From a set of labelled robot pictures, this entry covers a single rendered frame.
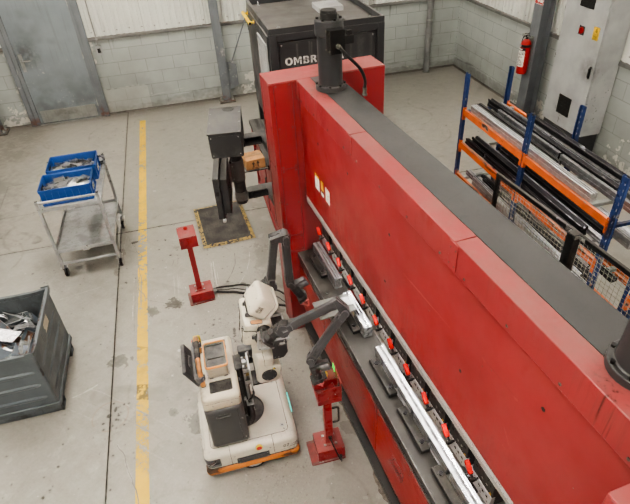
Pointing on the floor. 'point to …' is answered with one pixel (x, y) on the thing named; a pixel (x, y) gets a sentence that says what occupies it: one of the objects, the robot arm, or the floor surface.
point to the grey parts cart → (86, 222)
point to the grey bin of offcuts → (21, 357)
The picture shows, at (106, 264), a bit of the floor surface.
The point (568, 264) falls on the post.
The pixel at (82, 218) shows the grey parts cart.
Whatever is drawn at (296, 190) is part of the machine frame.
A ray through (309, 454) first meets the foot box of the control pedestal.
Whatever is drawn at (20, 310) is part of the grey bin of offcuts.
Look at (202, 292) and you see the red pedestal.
